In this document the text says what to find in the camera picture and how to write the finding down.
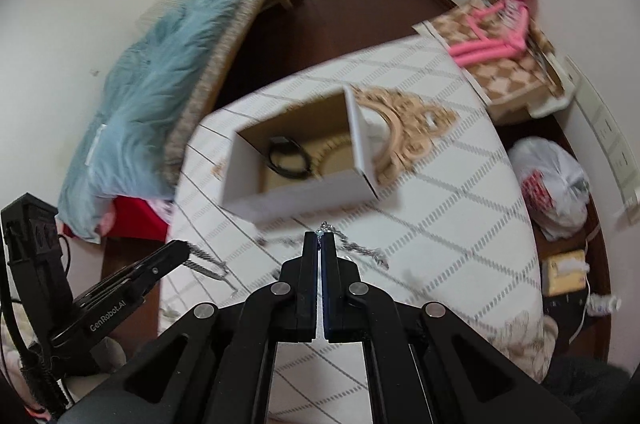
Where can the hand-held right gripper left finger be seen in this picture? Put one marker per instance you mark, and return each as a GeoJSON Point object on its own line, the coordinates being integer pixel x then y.
{"type": "Point", "coordinates": [309, 265]}

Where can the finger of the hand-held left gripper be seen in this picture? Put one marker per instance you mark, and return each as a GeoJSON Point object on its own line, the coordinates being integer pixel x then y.
{"type": "Point", "coordinates": [160, 258]}
{"type": "Point", "coordinates": [125, 289]}

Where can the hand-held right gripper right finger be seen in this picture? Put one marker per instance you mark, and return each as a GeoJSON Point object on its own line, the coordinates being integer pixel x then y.
{"type": "Point", "coordinates": [328, 275]}

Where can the white cardboard box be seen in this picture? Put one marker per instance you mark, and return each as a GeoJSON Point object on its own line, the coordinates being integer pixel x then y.
{"type": "Point", "coordinates": [300, 199]}

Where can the red cloth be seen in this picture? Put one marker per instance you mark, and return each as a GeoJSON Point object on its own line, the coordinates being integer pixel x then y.
{"type": "Point", "coordinates": [135, 219]}

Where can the white diamond pattern quilt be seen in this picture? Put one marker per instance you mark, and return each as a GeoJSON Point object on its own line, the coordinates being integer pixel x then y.
{"type": "Point", "coordinates": [450, 204]}

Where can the gold ornate mirror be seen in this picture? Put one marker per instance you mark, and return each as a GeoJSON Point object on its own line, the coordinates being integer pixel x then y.
{"type": "Point", "coordinates": [396, 99]}

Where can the light blue blanket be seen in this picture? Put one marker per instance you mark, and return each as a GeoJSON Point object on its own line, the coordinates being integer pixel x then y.
{"type": "Point", "coordinates": [165, 69]}

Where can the tissue box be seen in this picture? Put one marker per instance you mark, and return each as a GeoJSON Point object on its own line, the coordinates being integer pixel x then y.
{"type": "Point", "coordinates": [562, 274]}

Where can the white plastic bag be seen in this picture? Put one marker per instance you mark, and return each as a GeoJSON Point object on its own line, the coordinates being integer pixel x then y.
{"type": "Point", "coordinates": [555, 184]}

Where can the pink plush toy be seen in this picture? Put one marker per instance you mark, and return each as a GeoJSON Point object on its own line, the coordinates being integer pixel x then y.
{"type": "Point", "coordinates": [482, 49]}

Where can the small white bottle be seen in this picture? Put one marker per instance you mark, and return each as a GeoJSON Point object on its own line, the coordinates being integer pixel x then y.
{"type": "Point", "coordinates": [604, 304]}

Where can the dark fuzzy cloth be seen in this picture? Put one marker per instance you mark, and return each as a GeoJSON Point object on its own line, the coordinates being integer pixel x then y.
{"type": "Point", "coordinates": [585, 386]}

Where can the gold beaded round frame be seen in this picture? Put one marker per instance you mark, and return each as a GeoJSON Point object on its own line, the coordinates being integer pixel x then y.
{"type": "Point", "coordinates": [334, 145]}

